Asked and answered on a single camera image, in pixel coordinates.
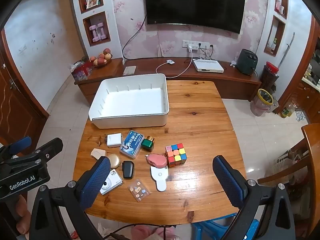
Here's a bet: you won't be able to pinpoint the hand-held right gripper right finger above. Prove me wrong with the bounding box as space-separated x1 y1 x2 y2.
212 155 297 240

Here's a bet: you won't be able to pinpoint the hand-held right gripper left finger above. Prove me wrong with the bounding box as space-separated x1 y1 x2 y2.
29 156 111 240

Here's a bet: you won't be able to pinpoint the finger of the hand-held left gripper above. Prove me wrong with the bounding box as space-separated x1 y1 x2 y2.
7 137 63 167
0 136 32 160

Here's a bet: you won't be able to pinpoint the small white camera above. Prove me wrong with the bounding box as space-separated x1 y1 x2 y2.
100 169 123 196

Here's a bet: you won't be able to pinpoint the round gold compact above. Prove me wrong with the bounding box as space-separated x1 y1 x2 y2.
107 154 122 168

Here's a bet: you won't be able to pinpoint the small beige card box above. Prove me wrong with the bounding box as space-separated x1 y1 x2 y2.
90 148 107 160

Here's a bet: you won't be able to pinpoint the black key fob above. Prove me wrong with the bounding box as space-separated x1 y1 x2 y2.
122 160 134 180

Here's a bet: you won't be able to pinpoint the clear sticker case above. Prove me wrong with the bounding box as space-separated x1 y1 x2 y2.
127 179 152 202

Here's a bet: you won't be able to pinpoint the white charger adapter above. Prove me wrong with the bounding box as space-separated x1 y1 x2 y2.
107 134 122 147

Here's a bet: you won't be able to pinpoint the clear box with blue print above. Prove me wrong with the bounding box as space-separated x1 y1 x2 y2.
119 130 145 159

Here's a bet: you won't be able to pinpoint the colourful puzzle cube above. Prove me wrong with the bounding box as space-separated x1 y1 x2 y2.
165 143 187 167

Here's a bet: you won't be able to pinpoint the green perfume bottle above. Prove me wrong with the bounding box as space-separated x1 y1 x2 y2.
141 135 155 152

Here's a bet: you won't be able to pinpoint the pink and white handheld fan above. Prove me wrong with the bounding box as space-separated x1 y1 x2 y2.
146 153 169 192

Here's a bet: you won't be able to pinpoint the white plastic storage bin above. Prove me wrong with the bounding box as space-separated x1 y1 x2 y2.
89 73 170 130

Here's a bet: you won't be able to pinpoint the person's left hand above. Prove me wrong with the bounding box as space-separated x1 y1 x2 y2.
15 194 32 234

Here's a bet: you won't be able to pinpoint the wooden door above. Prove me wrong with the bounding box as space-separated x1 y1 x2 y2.
0 27 50 148

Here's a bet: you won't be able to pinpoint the blue plastic stool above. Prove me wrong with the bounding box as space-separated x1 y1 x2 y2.
191 212 259 240

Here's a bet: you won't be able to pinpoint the pile of bags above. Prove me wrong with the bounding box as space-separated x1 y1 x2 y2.
274 150 309 200

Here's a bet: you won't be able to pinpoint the pink fluffy cloth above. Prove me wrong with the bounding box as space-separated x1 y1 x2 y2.
132 225 176 240

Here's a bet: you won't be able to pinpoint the red printed box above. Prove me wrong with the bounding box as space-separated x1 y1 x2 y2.
71 61 93 80

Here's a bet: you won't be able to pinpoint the trash bin with yellow rim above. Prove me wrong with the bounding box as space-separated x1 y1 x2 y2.
250 88 275 117

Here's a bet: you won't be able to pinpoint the wooden chair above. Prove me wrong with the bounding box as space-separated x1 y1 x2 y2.
257 123 320 240

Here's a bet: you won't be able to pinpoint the yellow oil bottle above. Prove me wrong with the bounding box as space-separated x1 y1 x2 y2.
280 102 295 119

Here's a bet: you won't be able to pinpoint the dark fruit bowl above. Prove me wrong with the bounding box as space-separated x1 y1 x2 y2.
93 59 113 69

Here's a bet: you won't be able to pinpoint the wooden side cabinet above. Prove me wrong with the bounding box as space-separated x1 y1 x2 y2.
74 58 125 105

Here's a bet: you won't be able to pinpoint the long wooden TV cabinet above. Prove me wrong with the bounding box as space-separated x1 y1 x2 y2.
124 57 262 102

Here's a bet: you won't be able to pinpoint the pile of peaches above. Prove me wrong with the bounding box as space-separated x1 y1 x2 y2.
89 48 113 65

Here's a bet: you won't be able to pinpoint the dark jar with red lid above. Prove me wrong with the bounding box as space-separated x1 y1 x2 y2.
261 62 279 92

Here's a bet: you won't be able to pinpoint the wooden display cabinet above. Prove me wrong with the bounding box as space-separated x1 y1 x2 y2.
276 17 320 123

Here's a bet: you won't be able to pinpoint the white set-top box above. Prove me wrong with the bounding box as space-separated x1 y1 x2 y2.
192 59 225 73

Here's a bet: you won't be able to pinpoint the sheathed sword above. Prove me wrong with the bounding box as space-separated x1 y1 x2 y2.
279 32 296 68

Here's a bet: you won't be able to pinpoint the black curved television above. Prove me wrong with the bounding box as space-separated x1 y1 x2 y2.
143 0 246 34

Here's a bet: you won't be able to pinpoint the thin black cable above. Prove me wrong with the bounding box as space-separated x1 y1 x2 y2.
107 226 173 240

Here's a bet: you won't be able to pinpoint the white charging cable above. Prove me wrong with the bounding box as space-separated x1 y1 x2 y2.
156 51 194 78

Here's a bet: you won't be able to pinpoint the black set-top box cables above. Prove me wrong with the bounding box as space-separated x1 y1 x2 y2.
199 44 214 60

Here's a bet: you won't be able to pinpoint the black television cable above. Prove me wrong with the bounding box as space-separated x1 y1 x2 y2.
122 15 147 61

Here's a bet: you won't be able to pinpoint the white wall outlet strip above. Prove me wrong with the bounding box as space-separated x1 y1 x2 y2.
182 40 215 48

